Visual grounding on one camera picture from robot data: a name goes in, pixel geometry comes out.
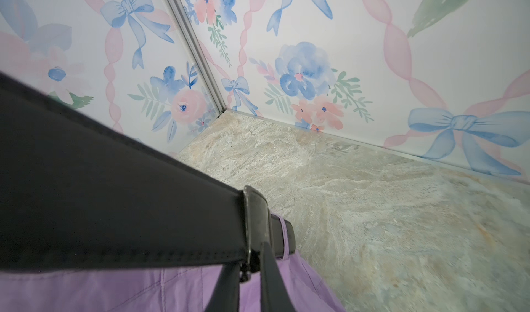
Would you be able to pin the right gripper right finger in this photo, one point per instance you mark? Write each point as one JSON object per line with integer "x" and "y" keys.
{"x": 274, "y": 295}

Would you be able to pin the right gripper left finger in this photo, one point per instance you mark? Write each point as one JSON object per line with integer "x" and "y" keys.
{"x": 226, "y": 294}

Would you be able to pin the purple trousers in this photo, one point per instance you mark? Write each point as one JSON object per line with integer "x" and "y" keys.
{"x": 181, "y": 289}

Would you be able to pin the black leather belt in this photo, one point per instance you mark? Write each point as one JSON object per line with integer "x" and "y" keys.
{"x": 78, "y": 195}

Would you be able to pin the left aluminium corner post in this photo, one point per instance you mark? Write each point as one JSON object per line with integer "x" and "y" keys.
{"x": 187, "y": 31}

